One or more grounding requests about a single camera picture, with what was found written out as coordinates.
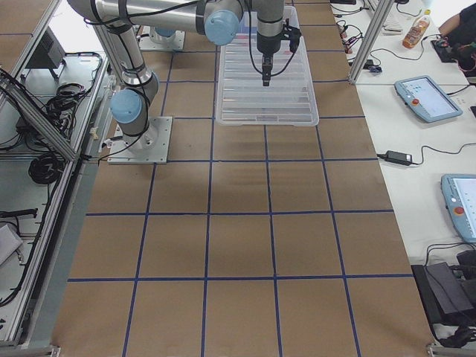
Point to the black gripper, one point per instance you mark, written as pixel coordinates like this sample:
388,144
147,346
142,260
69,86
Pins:
267,46

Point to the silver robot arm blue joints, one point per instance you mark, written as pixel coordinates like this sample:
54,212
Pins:
187,80

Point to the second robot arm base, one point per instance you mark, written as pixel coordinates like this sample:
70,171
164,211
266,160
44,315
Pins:
161,35

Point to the clear plastic storage box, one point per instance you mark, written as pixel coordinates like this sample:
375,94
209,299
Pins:
254,89

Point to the grey electronics box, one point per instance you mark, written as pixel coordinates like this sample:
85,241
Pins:
48,54

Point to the black box stack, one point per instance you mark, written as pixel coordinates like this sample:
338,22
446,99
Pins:
447,293

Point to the orange drink bottle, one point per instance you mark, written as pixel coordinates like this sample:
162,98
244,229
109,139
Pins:
417,30

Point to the blue teach pendant tablet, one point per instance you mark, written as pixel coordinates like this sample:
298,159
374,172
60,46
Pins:
426,99

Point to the black power adapter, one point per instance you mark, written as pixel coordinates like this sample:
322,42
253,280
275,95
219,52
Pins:
399,158

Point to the white rear mount plate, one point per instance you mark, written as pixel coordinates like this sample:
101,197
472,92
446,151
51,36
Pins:
146,44

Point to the aluminium frame post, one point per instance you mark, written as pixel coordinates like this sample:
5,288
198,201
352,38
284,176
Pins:
371,34

